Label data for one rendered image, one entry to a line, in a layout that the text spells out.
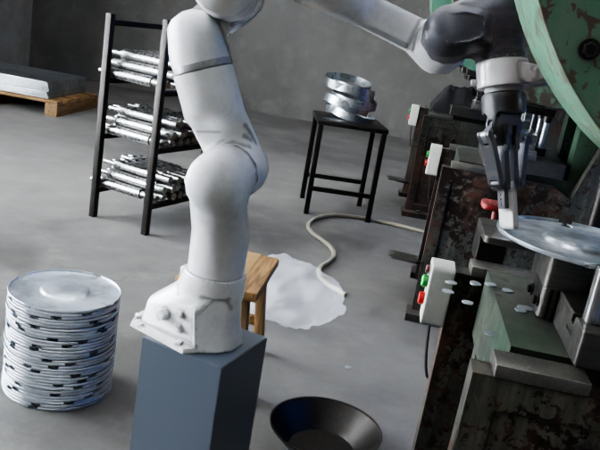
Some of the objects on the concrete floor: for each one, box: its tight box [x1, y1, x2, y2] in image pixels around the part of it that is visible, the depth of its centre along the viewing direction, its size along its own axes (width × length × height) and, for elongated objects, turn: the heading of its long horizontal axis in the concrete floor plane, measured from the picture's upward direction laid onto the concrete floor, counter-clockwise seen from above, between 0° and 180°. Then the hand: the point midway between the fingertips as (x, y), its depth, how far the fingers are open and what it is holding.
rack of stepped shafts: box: [88, 13, 204, 236], centre depth 354 cm, size 43×46×95 cm
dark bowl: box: [270, 396, 382, 450], centre depth 196 cm, size 30×30×7 cm
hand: (508, 209), depth 130 cm, fingers closed
